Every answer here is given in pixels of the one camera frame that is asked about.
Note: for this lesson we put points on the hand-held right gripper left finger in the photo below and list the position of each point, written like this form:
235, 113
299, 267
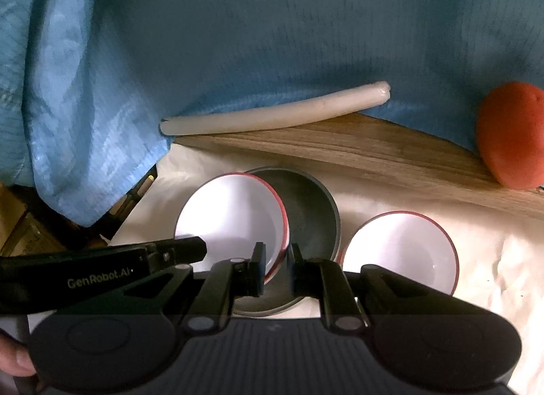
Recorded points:
257, 271

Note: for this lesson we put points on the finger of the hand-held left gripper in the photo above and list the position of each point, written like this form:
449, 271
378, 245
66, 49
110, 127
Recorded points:
178, 250

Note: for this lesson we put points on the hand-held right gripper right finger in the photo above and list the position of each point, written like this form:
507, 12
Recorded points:
294, 271

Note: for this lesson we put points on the stainless steel bowl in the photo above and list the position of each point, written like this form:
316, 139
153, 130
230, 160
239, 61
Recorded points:
310, 216

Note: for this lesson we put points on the white bowl with red rim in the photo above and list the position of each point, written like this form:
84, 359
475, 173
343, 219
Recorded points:
399, 250
229, 216

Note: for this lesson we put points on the person's left hand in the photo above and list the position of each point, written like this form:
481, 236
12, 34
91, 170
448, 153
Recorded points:
12, 356

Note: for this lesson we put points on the wooden board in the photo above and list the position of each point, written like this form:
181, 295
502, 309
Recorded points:
340, 149

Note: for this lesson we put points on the white rolling pin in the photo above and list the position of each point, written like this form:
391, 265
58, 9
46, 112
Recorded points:
276, 114

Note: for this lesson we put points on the cream paper table cover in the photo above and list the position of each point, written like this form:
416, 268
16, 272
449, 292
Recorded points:
488, 284

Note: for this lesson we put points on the blue cloth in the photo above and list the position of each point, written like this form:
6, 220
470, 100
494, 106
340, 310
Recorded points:
255, 37

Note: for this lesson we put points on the red tomato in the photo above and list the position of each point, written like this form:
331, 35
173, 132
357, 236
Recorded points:
514, 135

